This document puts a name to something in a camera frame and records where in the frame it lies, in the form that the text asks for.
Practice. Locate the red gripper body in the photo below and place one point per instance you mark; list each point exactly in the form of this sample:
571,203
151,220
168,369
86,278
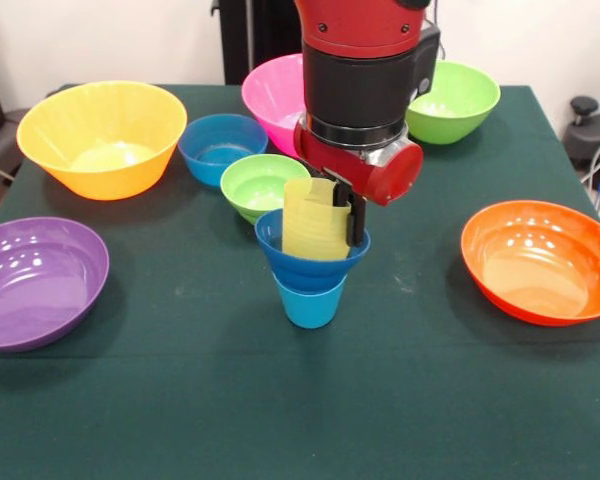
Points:
390,175

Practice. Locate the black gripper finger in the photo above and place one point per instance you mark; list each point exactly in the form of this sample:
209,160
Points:
356,220

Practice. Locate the translucent yellow plastic cup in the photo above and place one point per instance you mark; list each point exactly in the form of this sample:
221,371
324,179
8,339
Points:
310,230

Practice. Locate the small dark blue bowl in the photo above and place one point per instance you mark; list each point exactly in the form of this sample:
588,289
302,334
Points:
310,275

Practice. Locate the light blue plastic cup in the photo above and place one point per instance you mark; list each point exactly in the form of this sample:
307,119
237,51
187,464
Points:
310,310

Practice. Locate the large green plastic bowl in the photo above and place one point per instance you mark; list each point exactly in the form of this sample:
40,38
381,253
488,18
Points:
460,100

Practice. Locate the small green plastic bowl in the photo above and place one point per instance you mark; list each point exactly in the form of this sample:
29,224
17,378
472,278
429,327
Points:
252,185

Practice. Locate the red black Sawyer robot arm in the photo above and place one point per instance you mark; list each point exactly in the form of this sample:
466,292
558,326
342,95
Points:
360,65

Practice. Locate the large pink plastic bowl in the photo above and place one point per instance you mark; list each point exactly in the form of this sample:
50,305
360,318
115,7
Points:
270,95

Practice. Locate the translucent light blue bowl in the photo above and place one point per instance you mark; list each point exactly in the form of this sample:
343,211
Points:
215,145

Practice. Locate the shallow orange plastic bowl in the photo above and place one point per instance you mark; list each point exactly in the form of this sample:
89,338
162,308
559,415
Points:
540,265

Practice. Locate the dark green tablecloth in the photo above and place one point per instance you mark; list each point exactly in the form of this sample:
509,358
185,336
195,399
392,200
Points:
300,400

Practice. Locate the black knob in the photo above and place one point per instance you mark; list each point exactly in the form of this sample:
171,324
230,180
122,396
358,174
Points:
584,106

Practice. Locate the black round base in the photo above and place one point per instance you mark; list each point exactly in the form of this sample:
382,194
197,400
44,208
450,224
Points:
597,135

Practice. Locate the large yellow plastic bowl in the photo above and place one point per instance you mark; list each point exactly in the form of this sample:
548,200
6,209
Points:
100,115

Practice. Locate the shallow purple plastic bowl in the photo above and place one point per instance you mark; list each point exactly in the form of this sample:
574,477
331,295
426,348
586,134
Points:
35,285

